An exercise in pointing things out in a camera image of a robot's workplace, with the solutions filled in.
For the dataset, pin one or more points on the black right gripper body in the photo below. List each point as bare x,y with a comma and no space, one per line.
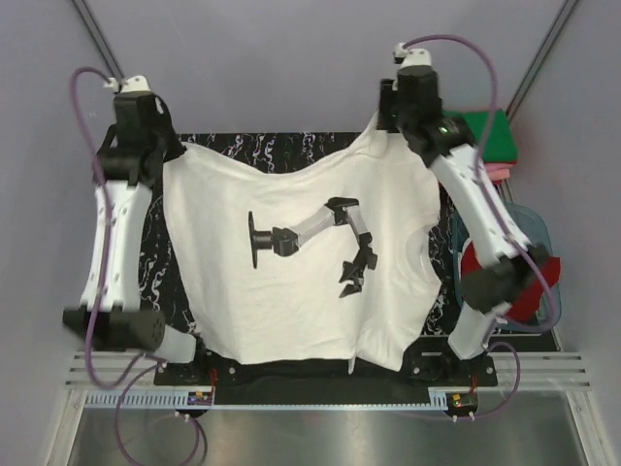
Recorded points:
391,116

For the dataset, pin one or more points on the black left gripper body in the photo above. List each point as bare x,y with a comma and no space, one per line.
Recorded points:
166,138

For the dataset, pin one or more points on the white printed t shirt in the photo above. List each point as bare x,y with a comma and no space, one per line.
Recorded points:
258,307

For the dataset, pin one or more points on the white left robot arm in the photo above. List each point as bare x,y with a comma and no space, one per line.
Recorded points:
110,315

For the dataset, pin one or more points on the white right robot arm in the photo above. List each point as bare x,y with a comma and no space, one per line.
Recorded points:
448,148

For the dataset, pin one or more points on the green folded t shirt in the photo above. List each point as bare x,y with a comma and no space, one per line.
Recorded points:
500,146

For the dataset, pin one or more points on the pink folded t shirt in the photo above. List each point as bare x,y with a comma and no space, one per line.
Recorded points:
498,172

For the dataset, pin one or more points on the dark red t shirt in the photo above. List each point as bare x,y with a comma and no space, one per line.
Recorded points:
508,286

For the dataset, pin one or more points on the clear blue plastic bin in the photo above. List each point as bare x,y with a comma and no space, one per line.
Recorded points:
532,307

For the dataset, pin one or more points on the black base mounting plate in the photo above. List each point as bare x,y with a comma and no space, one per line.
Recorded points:
335,391

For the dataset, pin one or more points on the left control board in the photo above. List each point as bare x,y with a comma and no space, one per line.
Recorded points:
200,398

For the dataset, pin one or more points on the control board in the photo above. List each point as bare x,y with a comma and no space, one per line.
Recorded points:
200,398
468,401

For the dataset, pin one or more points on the right control board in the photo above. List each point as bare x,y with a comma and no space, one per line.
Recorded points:
468,401

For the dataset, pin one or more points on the aluminium rail frame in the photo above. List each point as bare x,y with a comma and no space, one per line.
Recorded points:
563,371

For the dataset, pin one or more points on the white slotted cable duct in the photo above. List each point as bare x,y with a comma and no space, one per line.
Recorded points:
141,399

